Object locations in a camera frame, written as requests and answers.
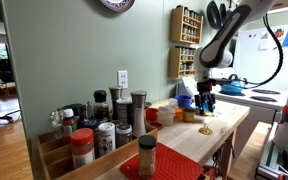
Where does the orange red cup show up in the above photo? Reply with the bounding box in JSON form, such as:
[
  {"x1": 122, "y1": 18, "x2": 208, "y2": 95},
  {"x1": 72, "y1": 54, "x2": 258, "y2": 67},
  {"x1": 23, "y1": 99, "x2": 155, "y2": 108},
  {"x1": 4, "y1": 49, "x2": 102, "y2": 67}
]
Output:
[{"x1": 146, "y1": 108, "x2": 158, "y2": 121}]

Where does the blue plastic cup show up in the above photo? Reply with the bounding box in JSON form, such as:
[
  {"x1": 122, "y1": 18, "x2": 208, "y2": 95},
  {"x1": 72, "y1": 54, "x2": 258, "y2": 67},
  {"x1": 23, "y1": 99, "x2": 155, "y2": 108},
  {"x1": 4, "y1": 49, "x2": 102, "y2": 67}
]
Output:
[{"x1": 175, "y1": 95, "x2": 193, "y2": 108}]

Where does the spice jar with black lid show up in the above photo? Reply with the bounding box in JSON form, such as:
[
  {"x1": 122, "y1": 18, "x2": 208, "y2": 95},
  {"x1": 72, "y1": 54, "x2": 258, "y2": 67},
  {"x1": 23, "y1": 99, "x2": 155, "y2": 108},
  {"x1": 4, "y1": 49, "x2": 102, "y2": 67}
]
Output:
[{"x1": 138, "y1": 135, "x2": 157, "y2": 179}]

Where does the steel pepper grinder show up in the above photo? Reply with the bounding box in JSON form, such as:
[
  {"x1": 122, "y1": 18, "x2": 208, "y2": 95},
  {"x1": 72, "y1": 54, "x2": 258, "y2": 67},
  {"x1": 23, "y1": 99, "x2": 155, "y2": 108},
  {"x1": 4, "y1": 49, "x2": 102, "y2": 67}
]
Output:
[{"x1": 131, "y1": 90, "x2": 147, "y2": 137}]

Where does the white wall outlet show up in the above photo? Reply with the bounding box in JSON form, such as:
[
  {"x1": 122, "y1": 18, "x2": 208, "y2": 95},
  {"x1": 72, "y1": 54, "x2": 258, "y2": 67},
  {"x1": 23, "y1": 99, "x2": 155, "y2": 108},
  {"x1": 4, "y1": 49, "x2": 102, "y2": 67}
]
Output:
[{"x1": 117, "y1": 70, "x2": 128, "y2": 89}]

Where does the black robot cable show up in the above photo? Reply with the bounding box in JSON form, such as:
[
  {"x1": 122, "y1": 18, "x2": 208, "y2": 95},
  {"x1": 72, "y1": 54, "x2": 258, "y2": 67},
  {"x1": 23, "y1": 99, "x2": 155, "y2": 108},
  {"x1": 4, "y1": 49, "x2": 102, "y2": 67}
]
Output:
[{"x1": 213, "y1": 13, "x2": 284, "y2": 90}]

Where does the wooden spice tray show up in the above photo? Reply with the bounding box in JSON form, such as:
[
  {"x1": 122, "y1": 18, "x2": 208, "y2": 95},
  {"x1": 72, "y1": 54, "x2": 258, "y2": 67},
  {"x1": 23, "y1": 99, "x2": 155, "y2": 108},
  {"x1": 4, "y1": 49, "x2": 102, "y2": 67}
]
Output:
[{"x1": 30, "y1": 120, "x2": 159, "y2": 180}]

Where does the dark glass bottle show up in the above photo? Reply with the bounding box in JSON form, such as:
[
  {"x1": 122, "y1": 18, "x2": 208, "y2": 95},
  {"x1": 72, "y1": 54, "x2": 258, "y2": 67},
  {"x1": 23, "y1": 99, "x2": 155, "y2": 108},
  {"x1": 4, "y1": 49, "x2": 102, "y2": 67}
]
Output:
[{"x1": 93, "y1": 90, "x2": 109, "y2": 122}]

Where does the white refrigerator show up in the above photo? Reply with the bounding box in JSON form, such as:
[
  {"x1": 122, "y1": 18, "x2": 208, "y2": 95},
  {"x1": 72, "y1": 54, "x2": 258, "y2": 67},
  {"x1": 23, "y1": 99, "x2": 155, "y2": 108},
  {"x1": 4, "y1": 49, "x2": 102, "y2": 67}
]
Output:
[{"x1": 233, "y1": 25, "x2": 288, "y2": 91}]

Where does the wooden spice rack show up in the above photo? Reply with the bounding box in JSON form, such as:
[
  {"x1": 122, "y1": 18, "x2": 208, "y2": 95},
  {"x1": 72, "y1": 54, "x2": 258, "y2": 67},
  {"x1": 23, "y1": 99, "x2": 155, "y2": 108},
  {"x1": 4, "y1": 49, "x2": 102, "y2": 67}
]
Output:
[
  {"x1": 168, "y1": 46, "x2": 196, "y2": 78},
  {"x1": 170, "y1": 5, "x2": 203, "y2": 44}
]

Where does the red silicone mat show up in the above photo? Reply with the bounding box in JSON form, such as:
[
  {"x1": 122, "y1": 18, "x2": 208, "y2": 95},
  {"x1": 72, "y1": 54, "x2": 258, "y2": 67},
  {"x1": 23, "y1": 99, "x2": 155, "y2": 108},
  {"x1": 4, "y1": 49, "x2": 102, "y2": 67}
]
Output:
[{"x1": 120, "y1": 143, "x2": 203, "y2": 180}]

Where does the blue plastic bowl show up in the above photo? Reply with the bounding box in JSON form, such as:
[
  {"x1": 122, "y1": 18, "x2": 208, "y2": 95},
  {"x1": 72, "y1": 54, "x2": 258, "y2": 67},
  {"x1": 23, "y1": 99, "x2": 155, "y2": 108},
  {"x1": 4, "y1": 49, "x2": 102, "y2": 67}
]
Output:
[{"x1": 196, "y1": 103, "x2": 216, "y2": 112}]

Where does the spice jar with red lid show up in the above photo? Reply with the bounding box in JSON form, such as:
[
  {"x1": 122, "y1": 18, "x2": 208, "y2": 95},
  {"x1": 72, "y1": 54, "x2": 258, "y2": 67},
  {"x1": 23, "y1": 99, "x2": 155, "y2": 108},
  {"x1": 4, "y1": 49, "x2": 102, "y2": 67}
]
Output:
[{"x1": 70, "y1": 128, "x2": 95, "y2": 169}]

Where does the wooden butcher block table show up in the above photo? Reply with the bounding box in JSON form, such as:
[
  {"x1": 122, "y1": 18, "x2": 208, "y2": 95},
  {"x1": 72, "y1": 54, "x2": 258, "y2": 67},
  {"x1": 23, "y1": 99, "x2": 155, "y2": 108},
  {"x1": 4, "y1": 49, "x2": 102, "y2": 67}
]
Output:
[{"x1": 93, "y1": 98, "x2": 251, "y2": 180}]

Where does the small orange cup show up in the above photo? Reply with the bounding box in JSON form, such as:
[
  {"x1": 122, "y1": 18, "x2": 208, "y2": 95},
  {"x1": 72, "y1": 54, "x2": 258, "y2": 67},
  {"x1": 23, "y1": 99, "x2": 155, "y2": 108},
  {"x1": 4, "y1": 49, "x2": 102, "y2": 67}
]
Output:
[{"x1": 174, "y1": 108, "x2": 183, "y2": 119}]

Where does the white shaker with label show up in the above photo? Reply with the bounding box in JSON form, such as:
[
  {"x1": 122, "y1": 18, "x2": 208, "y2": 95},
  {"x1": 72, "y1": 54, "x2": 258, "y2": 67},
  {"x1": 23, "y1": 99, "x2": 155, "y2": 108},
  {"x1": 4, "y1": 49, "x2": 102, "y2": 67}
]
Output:
[{"x1": 98, "y1": 122, "x2": 116, "y2": 156}]

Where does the lower wooden spice rack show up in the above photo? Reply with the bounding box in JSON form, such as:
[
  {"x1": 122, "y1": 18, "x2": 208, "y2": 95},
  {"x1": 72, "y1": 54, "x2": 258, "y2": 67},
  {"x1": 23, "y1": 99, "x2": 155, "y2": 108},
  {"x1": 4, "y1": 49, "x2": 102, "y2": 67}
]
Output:
[{"x1": 168, "y1": 46, "x2": 196, "y2": 78}]

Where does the gold lid with knob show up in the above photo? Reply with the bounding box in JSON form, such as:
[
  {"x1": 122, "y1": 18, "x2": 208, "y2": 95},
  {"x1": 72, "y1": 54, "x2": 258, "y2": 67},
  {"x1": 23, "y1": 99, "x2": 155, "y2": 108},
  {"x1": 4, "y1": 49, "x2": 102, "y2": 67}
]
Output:
[{"x1": 203, "y1": 110, "x2": 213, "y2": 116}]

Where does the upper wooden spice rack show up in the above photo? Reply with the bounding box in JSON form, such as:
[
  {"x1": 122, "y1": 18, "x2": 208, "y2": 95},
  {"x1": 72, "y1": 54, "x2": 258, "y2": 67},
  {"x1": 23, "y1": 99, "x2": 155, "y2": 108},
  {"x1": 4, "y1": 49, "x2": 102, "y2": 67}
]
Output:
[{"x1": 170, "y1": 5, "x2": 203, "y2": 44}]

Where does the hot sauce bottle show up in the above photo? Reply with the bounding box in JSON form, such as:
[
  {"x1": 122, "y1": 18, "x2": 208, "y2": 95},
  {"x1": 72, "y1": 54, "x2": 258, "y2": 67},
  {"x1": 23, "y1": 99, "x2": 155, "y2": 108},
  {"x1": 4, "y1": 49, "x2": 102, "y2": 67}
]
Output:
[{"x1": 62, "y1": 109, "x2": 77, "y2": 137}]

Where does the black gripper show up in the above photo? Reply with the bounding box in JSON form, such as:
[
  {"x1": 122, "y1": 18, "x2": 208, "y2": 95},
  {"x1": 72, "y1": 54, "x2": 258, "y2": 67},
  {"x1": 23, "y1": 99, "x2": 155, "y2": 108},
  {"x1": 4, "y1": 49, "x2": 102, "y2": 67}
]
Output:
[{"x1": 195, "y1": 81, "x2": 215, "y2": 115}]

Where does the small glass jar dark lid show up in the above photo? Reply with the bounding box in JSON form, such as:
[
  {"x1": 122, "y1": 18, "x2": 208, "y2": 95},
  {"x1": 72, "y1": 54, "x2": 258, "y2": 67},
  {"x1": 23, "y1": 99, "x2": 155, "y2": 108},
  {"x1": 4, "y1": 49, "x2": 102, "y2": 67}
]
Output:
[{"x1": 116, "y1": 123, "x2": 132, "y2": 147}]

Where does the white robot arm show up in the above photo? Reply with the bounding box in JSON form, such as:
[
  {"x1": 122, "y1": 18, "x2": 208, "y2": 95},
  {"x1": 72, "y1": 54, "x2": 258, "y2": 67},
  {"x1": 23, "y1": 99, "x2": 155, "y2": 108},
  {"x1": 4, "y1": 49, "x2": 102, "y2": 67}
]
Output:
[{"x1": 194, "y1": 0, "x2": 288, "y2": 152}]

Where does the white plastic container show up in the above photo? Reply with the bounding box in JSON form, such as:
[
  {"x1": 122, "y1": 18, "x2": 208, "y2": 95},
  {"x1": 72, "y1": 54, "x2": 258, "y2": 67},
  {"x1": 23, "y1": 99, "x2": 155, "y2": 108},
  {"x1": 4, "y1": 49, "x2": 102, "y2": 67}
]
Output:
[{"x1": 157, "y1": 106, "x2": 175, "y2": 126}]

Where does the white stove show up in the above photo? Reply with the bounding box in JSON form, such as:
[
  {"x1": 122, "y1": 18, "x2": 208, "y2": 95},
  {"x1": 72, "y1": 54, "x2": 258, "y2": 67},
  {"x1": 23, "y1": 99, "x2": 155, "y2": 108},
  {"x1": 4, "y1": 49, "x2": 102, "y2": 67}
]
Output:
[{"x1": 212, "y1": 85, "x2": 287, "y2": 156}]

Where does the gold metal cup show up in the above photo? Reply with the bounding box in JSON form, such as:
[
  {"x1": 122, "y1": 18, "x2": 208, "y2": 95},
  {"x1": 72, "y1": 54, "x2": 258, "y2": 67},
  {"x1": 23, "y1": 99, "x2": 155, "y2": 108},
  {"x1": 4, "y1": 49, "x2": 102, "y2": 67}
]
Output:
[{"x1": 182, "y1": 108, "x2": 195, "y2": 122}]

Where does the teal kettle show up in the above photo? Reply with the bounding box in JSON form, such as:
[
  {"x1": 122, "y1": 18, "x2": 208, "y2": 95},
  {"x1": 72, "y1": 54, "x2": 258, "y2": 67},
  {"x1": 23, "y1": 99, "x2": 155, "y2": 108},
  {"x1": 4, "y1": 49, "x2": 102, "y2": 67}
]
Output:
[{"x1": 221, "y1": 74, "x2": 244, "y2": 94}]

